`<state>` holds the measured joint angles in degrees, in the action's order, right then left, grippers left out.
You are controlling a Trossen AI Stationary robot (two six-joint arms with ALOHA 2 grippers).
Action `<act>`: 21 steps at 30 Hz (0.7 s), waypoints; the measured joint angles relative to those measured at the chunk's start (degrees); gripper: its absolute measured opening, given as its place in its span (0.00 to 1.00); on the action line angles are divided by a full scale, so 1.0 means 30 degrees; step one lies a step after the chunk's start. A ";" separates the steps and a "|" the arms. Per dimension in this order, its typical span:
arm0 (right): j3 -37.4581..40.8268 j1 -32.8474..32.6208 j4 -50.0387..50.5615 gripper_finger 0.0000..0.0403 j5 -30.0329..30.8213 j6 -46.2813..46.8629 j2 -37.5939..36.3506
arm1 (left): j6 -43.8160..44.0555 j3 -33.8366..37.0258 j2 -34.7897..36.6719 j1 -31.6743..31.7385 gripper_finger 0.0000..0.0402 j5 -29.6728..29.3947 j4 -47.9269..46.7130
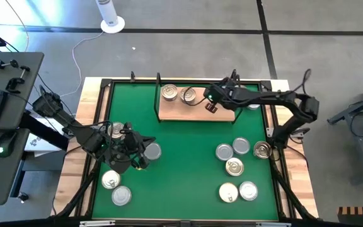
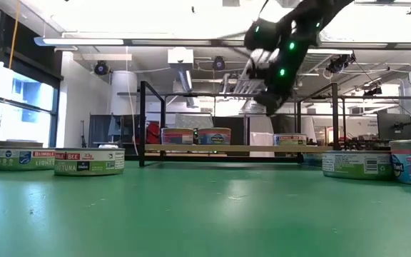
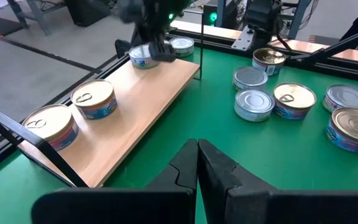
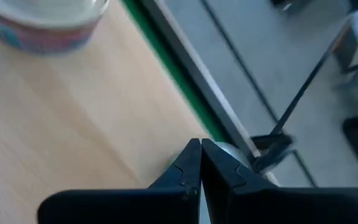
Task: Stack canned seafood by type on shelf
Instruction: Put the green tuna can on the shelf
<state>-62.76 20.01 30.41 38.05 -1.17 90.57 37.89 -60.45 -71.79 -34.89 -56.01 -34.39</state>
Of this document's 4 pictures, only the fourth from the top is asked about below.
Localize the wooden shelf board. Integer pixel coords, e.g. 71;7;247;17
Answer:
0;0;226;224

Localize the green table mat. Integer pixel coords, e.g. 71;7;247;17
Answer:
119;0;229;144

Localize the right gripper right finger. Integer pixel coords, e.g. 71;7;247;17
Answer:
200;138;358;224

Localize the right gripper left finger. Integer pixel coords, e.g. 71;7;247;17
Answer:
37;138;202;224

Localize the blue salmon can gold lid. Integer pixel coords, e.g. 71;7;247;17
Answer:
0;0;111;57

